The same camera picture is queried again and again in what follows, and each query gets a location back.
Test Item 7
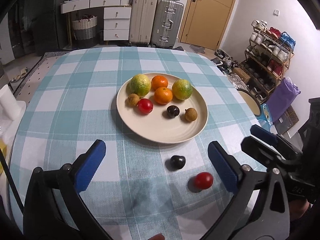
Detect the red cherry tomato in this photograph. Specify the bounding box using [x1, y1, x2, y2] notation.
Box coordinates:
[138, 98, 153, 114]
[194, 172, 214, 190]

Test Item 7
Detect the dark purple plum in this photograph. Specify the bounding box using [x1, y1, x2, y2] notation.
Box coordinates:
[170, 155, 186, 170]
[166, 105, 180, 118]

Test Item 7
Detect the small tan longan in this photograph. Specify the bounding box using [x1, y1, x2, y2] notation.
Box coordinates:
[126, 93, 140, 107]

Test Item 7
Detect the orange mandarin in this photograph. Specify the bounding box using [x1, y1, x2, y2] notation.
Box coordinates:
[153, 87, 173, 105]
[151, 75, 169, 90]

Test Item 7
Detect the person right hand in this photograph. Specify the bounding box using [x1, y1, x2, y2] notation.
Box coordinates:
[289, 199, 310, 221]

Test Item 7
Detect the cream enamel bin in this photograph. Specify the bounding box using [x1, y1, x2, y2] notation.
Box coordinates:
[237, 88, 261, 117]

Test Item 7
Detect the purple plastic bag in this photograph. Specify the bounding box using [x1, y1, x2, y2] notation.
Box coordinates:
[266, 77, 301, 123]

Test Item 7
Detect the teal checked tablecloth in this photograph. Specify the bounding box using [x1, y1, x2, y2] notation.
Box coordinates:
[10, 47, 263, 239]

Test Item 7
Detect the wooden shoe rack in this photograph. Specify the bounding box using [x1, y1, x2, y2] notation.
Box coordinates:
[240, 20, 296, 104]

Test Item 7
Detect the cream round plate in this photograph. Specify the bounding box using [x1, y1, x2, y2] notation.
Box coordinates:
[116, 80, 209, 144]

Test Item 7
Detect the woven laundry basket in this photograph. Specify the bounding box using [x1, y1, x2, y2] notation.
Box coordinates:
[72, 14, 98, 48]

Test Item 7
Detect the wooden yellow door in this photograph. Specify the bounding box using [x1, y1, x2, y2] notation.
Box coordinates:
[179, 0, 235, 50]

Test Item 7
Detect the silver aluminium suitcase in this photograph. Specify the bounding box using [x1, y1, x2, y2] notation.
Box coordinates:
[150, 0, 184, 48]

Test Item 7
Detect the white drawer desk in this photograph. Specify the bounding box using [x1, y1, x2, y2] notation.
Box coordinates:
[60, 0, 131, 47]

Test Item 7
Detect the beige ribbed suitcase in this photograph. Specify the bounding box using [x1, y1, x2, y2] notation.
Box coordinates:
[129, 0, 158, 44]

